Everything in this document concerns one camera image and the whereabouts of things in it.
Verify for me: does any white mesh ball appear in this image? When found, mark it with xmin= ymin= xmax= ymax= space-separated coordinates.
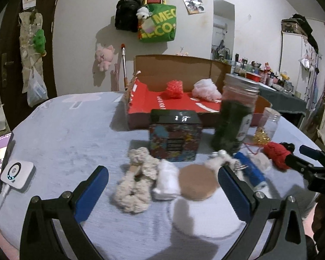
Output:
xmin=192 ymin=78 xmax=223 ymax=103

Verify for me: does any cream knitted scrunchie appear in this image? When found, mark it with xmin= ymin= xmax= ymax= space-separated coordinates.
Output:
xmin=112 ymin=147 xmax=161 ymax=213

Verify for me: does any glass jar with green contents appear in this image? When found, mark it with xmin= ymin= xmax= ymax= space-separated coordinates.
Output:
xmin=211 ymin=73 xmax=261 ymax=154

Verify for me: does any green plush toy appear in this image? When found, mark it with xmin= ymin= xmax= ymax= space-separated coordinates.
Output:
xmin=33 ymin=29 xmax=47 ymax=56

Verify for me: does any hanging fabric door organizer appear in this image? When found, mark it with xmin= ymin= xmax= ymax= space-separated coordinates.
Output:
xmin=18 ymin=8 xmax=47 ymax=93

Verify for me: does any black backpack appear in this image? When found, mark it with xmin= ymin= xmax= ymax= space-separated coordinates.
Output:
xmin=114 ymin=0 xmax=142 ymax=32

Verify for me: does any table with green cloth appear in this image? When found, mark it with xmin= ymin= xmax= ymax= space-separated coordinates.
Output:
xmin=256 ymin=83 xmax=308 ymax=120

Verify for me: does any white square charger device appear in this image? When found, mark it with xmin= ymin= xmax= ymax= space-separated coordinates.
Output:
xmin=0 ymin=160 xmax=36 ymax=193

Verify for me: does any red mesh ball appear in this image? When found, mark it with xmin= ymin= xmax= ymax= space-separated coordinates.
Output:
xmin=162 ymin=80 xmax=184 ymax=100

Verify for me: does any cluttered side table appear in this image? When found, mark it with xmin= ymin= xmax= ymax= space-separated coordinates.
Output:
xmin=231 ymin=54 xmax=294 ymax=93

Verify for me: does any small white cloth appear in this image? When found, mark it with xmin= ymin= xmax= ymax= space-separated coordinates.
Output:
xmin=152 ymin=159 xmax=180 ymax=200

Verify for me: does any photo collage on wall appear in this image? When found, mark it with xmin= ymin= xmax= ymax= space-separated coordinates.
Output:
xmin=180 ymin=0 xmax=206 ymax=15

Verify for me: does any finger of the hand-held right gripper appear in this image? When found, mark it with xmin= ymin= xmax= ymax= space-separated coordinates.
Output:
xmin=280 ymin=142 xmax=315 ymax=178
xmin=299 ymin=145 xmax=325 ymax=166

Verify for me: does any clear plastic bag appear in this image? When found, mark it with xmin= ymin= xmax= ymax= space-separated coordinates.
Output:
xmin=27 ymin=67 xmax=49 ymax=107

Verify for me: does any round tan powder puff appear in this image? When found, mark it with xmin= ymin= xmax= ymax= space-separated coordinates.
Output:
xmin=178 ymin=165 xmax=220 ymax=201

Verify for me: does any white charging cable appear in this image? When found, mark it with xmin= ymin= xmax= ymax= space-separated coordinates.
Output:
xmin=0 ymin=185 xmax=11 ymax=215

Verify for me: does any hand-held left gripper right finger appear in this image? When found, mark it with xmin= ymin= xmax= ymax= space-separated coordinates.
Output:
xmin=217 ymin=165 xmax=307 ymax=260

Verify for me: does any fluffy white bunny hair clip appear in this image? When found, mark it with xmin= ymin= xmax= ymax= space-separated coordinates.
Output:
xmin=204 ymin=149 xmax=273 ymax=181

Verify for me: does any blue and white tube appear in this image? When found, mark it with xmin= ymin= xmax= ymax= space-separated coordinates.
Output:
xmin=234 ymin=152 xmax=268 ymax=190

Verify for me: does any green tote bag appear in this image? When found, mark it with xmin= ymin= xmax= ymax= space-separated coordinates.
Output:
xmin=137 ymin=3 xmax=177 ymax=43

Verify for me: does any cardboard box with red lining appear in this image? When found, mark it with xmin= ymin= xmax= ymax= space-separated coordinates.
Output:
xmin=124 ymin=55 xmax=273 ymax=130

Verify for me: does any wall mirror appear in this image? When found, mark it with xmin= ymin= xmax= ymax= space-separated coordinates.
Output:
xmin=211 ymin=0 xmax=236 ymax=60

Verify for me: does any red knitted scrunchie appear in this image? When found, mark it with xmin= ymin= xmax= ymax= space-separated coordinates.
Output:
xmin=263 ymin=141 xmax=291 ymax=171

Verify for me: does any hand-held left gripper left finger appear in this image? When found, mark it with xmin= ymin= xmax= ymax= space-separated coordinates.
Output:
xmin=20 ymin=165 xmax=109 ymax=260

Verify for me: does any dark wooden door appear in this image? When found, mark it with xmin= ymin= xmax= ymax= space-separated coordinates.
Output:
xmin=0 ymin=0 xmax=62 ymax=132

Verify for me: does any fabric wardrobe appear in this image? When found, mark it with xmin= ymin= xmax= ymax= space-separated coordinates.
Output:
xmin=279 ymin=13 xmax=320 ymax=98

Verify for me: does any small jar with gold beads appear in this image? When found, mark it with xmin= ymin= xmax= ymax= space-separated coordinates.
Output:
xmin=258 ymin=107 xmax=281 ymax=141

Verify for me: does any white plush keychain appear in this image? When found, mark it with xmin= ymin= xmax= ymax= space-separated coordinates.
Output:
xmin=136 ymin=6 xmax=150 ymax=20

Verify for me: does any pile of gold clips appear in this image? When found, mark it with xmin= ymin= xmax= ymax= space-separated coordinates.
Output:
xmin=252 ymin=130 xmax=271 ymax=145

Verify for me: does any pink plush toy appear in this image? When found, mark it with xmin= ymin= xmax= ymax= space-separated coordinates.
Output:
xmin=95 ymin=45 xmax=115 ymax=72

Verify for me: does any colourful printed tin box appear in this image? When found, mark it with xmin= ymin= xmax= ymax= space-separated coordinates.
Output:
xmin=148 ymin=109 xmax=203 ymax=162

